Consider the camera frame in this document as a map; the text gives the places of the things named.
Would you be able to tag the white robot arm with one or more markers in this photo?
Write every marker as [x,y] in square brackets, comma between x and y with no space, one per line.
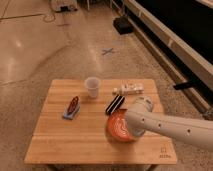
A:
[140,117]

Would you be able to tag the translucent plastic cup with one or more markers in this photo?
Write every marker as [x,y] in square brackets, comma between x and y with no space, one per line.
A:
[92,85]

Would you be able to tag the black white striped block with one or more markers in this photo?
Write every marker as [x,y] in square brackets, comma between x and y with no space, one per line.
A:
[115,104]

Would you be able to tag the red brown spoon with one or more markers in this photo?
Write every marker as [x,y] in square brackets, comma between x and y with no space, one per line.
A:
[73,105]

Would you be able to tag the wooden table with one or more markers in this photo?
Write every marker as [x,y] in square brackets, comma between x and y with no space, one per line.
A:
[84,140]

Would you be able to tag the black box on floor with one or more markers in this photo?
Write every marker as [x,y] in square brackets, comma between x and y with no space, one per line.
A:
[122,25]

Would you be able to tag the long white black bench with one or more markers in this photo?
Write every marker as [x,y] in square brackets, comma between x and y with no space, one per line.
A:
[179,34]

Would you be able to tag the white device on floor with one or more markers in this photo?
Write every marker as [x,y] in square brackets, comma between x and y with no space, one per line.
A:
[58,5]

